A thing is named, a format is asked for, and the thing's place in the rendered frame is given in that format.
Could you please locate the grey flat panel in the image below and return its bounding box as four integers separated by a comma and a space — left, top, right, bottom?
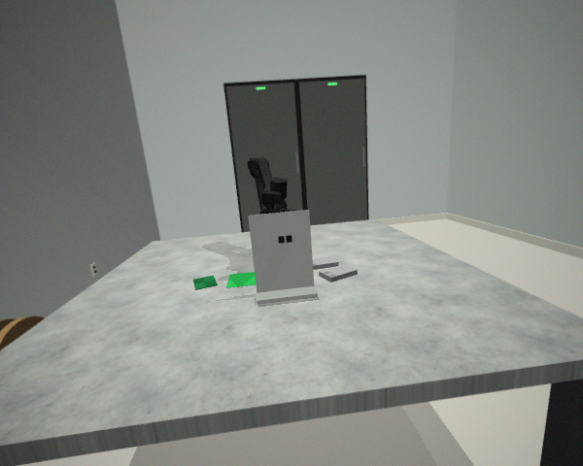
248, 210, 318, 304

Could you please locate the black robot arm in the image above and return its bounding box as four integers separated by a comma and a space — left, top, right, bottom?
248, 157, 296, 215

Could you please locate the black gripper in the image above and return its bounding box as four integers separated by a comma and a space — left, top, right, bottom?
261, 191, 284, 214

